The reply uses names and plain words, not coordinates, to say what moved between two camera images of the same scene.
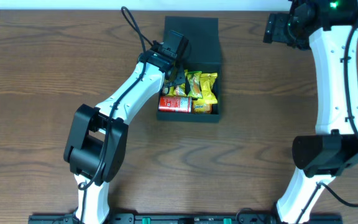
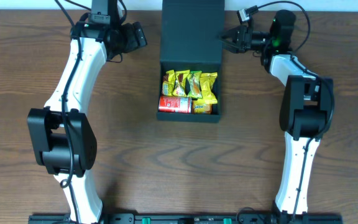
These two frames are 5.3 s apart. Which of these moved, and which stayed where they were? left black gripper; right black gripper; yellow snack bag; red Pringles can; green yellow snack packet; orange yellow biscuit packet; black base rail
Moved: left black gripper; right black gripper
Stayed: green yellow snack packet; red Pringles can; yellow snack bag; orange yellow biscuit packet; black base rail
